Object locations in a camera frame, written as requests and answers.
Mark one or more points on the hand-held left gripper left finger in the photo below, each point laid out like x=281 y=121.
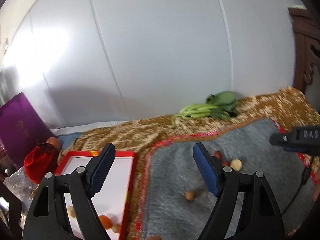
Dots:
x=96 y=182

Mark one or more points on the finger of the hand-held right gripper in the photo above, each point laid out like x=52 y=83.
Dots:
x=300 y=137

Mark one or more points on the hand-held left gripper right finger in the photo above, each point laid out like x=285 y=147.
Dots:
x=207 y=170

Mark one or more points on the red tray with white inside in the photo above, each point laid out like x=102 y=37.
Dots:
x=112 y=175

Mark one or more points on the dark red date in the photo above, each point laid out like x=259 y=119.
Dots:
x=226 y=163
x=218 y=154

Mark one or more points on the beige crumbly pastry piece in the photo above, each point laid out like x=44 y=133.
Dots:
x=236 y=164

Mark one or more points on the brown longan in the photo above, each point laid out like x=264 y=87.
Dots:
x=116 y=228
x=190 y=195

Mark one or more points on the small orange mandarin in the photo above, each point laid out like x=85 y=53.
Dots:
x=105 y=222

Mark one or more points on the grey mat with red edge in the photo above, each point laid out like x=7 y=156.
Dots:
x=175 y=167

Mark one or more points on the small beige pastry piece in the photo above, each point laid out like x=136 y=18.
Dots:
x=71 y=211

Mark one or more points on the gold brown patterned blanket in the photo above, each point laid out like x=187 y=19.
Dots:
x=125 y=135

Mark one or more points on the tan round object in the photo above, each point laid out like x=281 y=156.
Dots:
x=54 y=142

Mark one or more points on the leafy green bok choy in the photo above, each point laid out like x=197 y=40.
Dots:
x=212 y=106

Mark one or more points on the clear plastic bag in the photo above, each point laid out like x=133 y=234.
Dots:
x=17 y=185

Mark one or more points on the carved dark wooden furniture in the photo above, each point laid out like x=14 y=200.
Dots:
x=307 y=55

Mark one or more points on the purple gift bag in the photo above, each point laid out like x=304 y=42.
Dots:
x=20 y=125

